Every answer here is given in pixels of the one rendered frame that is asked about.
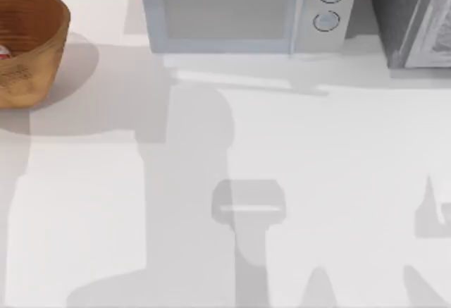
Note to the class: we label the red and white can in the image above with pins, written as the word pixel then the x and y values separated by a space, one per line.
pixel 3 53

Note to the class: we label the grey cabinet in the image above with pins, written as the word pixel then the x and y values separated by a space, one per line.
pixel 394 15

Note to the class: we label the pale microwave oven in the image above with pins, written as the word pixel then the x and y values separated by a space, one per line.
pixel 317 40

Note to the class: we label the brown woven basket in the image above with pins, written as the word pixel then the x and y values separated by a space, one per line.
pixel 38 58

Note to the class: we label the microwave oven door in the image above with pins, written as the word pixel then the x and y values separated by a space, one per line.
pixel 225 8

